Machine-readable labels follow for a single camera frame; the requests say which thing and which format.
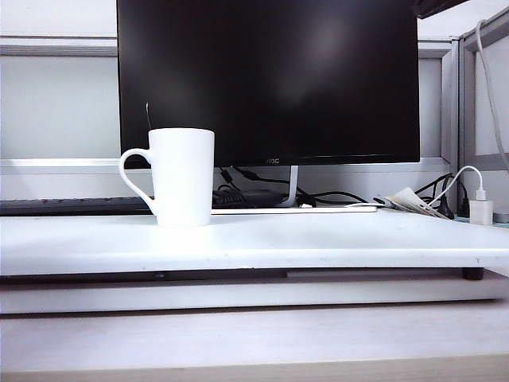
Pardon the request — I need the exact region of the white ceramic mug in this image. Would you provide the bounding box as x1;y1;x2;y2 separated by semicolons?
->
119;127;216;229

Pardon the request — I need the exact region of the black power adapter brick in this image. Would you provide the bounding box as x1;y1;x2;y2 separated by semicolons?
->
212;188;286;209

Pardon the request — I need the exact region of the silver monitor stand neck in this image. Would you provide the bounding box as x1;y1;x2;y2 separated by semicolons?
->
283;165;300;208

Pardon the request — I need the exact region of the white raised board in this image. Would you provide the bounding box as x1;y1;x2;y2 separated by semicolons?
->
0;209;509;279

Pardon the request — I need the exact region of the black computer monitor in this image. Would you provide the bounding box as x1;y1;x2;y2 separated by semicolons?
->
116;0;422;169

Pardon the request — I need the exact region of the folded paper booklet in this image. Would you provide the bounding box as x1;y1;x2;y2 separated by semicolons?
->
373;187;449;219

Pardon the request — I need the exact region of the black keyboard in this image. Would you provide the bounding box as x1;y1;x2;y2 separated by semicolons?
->
0;196;157;217

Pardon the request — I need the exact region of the white USB charger plug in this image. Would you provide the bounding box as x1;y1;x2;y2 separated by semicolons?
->
469;189;495;228

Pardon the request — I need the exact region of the black monitor cable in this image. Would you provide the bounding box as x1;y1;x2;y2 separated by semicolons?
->
220;166;373;209

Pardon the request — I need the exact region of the black cable with plug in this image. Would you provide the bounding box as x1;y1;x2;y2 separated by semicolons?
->
414;173;457;220

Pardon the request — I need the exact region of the white USB cable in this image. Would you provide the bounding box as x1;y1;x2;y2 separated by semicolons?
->
427;166;485;209

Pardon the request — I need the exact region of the grey aluminium partition frame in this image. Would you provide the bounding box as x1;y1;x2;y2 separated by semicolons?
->
440;6;509;177

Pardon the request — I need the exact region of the grey hanging cable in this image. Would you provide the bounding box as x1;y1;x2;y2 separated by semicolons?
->
476;18;509;168

